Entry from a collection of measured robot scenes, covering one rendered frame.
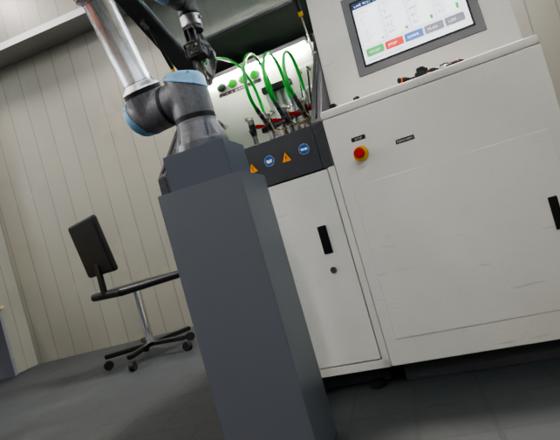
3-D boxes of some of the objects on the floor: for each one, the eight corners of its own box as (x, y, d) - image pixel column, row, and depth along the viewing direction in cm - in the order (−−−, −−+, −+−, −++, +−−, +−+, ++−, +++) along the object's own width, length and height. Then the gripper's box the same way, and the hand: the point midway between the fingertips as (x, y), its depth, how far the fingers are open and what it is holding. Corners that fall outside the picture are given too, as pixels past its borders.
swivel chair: (140, 350, 389) (105, 223, 391) (215, 333, 371) (178, 200, 373) (85, 382, 324) (44, 230, 327) (173, 363, 306) (128, 202, 308)
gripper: (175, 30, 173) (191, 86, 173) (196, 19, 170) (213, 77, 170) (187, 36, 181) (202, 91, 181) (208, 26, 178) (223, 81, 178)
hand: (210, 82), depth 178 cm, fingers closed
